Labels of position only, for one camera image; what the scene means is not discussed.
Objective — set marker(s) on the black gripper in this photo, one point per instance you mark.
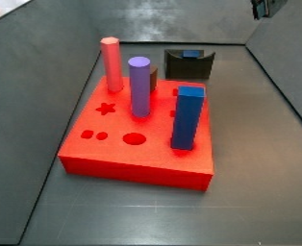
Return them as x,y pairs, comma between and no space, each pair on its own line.
265,8

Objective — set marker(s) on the red peg board fixture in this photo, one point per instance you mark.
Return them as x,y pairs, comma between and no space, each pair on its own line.
114,145

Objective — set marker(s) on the dark brown short peg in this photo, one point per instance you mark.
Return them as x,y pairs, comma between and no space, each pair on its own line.
153,77

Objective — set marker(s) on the black curved regrasp stand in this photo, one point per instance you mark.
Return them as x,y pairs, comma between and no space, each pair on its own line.
182,68

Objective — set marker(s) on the pink hexagonal peg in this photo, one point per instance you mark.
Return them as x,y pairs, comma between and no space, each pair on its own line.
110,57

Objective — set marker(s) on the blue slotted square-circle block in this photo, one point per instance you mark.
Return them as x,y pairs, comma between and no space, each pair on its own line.
190,54

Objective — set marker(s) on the blue square peg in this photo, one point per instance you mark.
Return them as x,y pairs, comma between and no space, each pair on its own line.
188,109

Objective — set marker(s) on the purple cylinder peg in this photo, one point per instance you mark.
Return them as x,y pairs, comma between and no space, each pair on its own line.
140,85

